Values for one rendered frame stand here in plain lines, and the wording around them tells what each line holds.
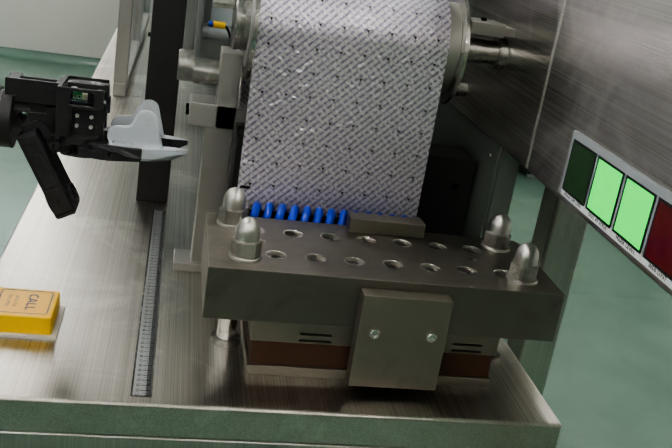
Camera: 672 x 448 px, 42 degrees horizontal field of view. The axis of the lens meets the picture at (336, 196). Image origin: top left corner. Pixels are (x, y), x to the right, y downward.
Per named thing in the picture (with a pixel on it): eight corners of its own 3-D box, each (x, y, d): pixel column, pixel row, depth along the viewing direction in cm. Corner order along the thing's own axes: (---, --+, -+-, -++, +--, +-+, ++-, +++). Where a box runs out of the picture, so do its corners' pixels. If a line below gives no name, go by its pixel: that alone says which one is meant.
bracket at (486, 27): (459, 27, 116) (462, 12, 116) (500, 33, 117) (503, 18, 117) (470, 33, 112) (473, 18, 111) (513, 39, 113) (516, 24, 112)
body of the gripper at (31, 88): (110, 93, 100) (-2, 80, 98) (105, 165, 103) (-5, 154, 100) (116, 79, 107) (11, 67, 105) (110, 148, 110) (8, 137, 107)
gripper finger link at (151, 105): (191, 106, 108) (113, 99, 105) (186, 152, 109) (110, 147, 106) (187, 100, 110) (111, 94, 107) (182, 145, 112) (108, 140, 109)
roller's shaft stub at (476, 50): (444, 61, 117) (450, 28, 116) (493, 67, 119) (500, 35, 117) (453, 67, 113) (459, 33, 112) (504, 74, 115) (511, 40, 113)
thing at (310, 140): (234, 210, 111) (252, 66, 106) (413, 227, 116) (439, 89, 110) (234, 211, 111) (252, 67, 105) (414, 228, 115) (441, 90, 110)
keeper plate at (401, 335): (345, 376, 99) (361, 287, 95) (430, 381, 100) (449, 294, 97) (348, 388, 96) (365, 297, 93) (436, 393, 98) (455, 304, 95)
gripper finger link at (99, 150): (139, 152, 101) (62, 141, 101) (138, 165, 101) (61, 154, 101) (147, 142, 105) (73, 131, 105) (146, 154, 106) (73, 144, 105)
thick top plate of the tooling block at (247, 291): (200, 257, 108) (206, 211, 106) (507, 282, 116) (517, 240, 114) (202, 318, 94) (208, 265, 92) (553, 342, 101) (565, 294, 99)
